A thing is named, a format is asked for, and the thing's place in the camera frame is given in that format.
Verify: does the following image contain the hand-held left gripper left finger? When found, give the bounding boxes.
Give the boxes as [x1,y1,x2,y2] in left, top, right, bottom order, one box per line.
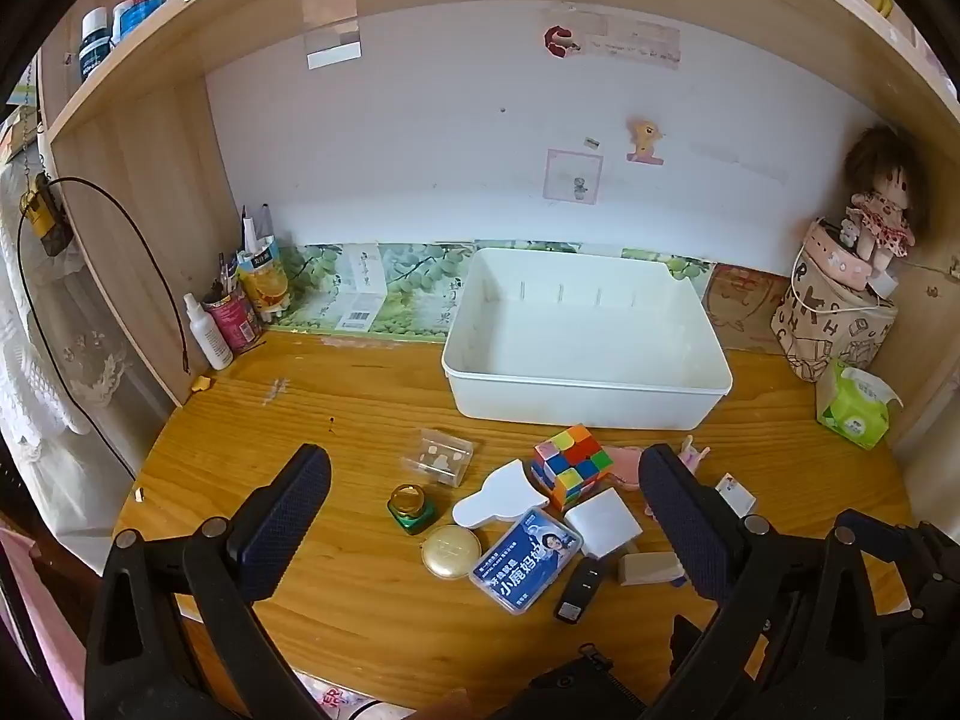
[84,444,332,720]

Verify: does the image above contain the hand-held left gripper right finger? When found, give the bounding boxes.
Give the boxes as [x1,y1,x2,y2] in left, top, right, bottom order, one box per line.
[639,444,912,720]

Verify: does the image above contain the small white camera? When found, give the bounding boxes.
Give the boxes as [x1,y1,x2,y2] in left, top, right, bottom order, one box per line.
[715,473,756,518]

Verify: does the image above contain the pink toy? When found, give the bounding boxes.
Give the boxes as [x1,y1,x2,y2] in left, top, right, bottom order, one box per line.
[604,435,711,518]

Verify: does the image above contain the white charger cube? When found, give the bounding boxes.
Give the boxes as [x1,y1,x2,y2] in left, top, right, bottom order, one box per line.
[564,487,644,560]

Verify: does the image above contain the multicoloured puzzle cube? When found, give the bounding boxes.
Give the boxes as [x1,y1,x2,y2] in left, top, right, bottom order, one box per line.
[531,424,614,511]

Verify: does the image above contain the green jar with gold lid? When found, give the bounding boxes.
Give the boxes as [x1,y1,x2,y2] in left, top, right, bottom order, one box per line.
[388,485,432,537]

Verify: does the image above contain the black car key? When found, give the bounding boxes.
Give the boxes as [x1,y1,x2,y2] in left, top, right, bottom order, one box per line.
[553,558,605,625]

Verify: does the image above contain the blue label clear card box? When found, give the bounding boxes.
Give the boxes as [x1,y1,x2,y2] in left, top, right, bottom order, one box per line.
[470,508,584,617]

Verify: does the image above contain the gold round compact case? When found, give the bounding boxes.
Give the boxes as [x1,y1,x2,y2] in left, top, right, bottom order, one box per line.
[421,523,481,581]

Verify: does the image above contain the correction tape dispenser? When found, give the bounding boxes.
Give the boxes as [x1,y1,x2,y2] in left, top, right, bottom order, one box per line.
[452,459,551,532]

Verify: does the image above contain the white plastic bin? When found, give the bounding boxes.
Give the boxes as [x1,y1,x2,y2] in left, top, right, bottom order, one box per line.
[441,246,734,430]

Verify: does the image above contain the small clear plastic box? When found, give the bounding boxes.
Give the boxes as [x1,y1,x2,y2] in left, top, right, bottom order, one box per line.
[400,427,475,486]

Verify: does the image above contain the green tissue pack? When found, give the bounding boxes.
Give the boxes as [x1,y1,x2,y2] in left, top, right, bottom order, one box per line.
[816,358,906,452]

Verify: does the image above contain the black zipper bag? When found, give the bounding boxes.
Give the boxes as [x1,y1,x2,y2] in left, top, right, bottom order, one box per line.
[523,643,650,720]

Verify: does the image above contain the white spray bottle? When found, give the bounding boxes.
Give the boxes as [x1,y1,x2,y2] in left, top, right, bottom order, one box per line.
[183,292,235,371]

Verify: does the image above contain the red can pen holder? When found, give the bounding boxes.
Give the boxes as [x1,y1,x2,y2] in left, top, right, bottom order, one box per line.
[205,291,262,353]

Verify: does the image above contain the brown cartoon cardboard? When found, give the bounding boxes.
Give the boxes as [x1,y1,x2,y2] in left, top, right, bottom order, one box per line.
[706,262,797,355]

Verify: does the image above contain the orange juice carton holder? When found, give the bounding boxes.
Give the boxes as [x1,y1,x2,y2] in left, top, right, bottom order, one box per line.
[237,235,291,317]

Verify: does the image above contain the letter print fabric bag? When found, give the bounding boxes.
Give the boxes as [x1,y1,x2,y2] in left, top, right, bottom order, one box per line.
[771,240,899,385]

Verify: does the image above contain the green grape printed box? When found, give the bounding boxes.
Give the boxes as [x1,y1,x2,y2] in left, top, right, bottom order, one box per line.
[268,240,715,340]

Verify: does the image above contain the pink cloth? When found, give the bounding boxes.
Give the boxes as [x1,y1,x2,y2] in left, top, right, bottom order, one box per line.
[0,523,85,720]

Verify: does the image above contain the white lace curtain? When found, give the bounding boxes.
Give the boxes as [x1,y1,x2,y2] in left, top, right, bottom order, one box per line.
[0,157,140,466]

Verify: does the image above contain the pink case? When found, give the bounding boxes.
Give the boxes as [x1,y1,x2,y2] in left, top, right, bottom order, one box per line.
[804,217,887,292]

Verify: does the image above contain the brown haired doll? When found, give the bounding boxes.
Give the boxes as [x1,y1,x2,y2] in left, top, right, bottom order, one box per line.
[842,125,929,272]

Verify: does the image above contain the wooden shelf unit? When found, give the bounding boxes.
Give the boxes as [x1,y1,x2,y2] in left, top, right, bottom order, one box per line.
[36,0,960,458]

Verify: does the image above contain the yellow brown hanging pouch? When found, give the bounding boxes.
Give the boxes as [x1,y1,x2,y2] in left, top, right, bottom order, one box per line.
[18,172,74,257]

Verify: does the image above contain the handwritten paper strip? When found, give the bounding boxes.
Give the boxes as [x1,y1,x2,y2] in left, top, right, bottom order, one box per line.
[574,17,682,70]

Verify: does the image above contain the dark bottle white cap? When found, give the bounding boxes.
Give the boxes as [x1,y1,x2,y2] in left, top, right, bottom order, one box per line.
[78,7,113,83]

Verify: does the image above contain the black cable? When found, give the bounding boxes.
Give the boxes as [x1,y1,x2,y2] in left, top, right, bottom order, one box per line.
[16,176,190,466]

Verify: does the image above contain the pink square wall sticker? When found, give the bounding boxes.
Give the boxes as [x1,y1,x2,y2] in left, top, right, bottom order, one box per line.
[545,149,605,204]

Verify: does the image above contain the yellow pony wall sticker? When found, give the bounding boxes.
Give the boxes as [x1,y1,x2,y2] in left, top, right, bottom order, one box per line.
[625,118,668,165]

